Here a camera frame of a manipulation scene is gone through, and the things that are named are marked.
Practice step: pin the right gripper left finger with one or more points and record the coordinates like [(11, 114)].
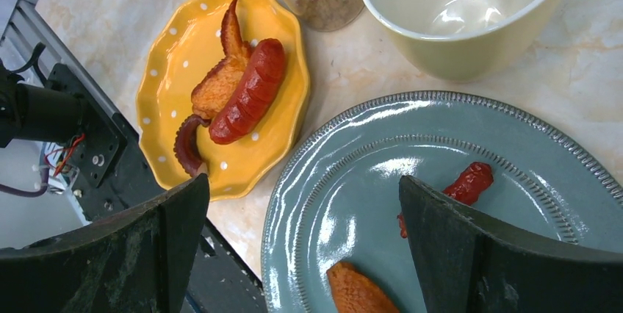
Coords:
[(138, 260)]

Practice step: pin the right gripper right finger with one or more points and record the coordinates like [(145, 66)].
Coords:
[(469, 261)]

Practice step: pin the small red sausage piece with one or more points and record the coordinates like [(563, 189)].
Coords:
[(470, 184)]

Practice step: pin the orange fried piece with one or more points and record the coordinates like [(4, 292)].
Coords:
[(354, 292)]

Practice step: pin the dark octopus tentacle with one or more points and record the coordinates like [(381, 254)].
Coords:
[(186, 149)]

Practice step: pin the grey-blue plate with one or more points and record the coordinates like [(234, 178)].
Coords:
[(338, 195)]

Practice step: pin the orange lobster claw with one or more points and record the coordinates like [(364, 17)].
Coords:
[(211, 95)]

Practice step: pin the yellow scalloped plate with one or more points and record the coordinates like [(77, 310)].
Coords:
[(181, 57)]

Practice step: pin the cream yellow mug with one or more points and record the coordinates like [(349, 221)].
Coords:
[(462, 40)]

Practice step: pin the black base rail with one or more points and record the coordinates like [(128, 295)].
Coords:
[(97, 165)]

